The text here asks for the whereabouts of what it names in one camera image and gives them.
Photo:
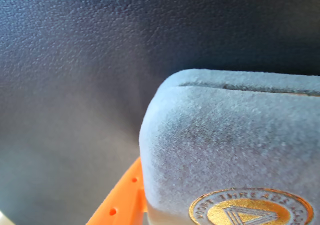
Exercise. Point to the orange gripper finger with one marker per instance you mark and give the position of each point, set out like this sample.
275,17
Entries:
122,200

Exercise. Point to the grey velvet case gold emblem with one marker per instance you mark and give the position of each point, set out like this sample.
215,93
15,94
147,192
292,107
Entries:
225,140

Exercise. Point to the dark blue WOWROBO mat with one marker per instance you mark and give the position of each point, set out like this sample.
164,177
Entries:
75,60

